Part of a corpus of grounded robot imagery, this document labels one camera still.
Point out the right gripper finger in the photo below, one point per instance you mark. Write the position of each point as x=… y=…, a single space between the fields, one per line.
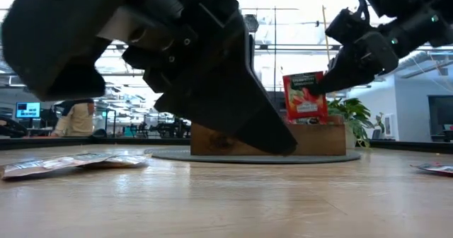
x=347 y=75

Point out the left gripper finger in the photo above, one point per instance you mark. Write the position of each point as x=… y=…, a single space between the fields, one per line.
x=230 y=107

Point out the wooden tea caddy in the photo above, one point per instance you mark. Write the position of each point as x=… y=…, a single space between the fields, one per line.
x=318 y=140

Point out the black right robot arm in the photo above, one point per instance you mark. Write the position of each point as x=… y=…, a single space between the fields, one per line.
x=417 y=22

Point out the green potted plant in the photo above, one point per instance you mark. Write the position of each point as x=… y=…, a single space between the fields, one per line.
x=350 y=114

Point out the white framed picture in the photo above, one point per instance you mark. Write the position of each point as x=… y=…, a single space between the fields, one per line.
x=388 y=124

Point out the round grey woven placemat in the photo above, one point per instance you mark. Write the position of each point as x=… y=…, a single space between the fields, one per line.
x=336 y=158

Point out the blue-screen computer monitor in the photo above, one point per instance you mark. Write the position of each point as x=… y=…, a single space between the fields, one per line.
x=28 y=110

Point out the person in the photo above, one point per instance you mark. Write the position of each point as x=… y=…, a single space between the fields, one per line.
x=78 y=121

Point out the black chair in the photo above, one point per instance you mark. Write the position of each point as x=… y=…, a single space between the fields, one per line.
x=12 y=128

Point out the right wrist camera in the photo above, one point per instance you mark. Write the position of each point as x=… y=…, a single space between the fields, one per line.
x=345 y=25

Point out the silver ventilation duct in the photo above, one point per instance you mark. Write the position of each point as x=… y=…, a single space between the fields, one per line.
x=424 y=62

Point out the dark wall screen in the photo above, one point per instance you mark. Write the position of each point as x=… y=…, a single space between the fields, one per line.
x=440 y=117

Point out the black aluminium table frame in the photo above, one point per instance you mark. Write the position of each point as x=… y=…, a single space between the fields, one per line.
x=141 y=141

